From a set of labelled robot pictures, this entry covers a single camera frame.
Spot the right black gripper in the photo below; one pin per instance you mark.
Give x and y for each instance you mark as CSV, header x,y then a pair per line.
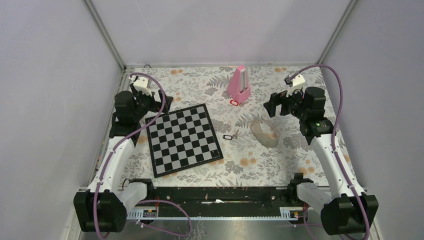
x,y
280,98

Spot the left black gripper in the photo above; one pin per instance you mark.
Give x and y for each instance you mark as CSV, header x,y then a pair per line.
x,y
156,105

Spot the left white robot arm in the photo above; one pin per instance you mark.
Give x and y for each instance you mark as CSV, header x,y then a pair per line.
x,y
102,207

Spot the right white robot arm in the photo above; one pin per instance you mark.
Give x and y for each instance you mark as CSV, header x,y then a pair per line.
x,y
348,209

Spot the pink metronome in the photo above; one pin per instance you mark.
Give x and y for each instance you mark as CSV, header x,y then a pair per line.
x,y
239,88

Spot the black white chessboard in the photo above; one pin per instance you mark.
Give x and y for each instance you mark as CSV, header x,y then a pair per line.
x,y
182,139

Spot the red key tag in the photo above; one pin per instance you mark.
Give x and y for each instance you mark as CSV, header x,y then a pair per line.
x,y
233,102

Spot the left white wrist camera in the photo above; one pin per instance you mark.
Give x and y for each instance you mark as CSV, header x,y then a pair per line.
x,y
141,82

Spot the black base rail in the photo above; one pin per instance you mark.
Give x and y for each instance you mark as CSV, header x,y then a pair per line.
x,y
192,198

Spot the white slotted cable duct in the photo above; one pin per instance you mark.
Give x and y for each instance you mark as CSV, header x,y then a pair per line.
x,y
170,213

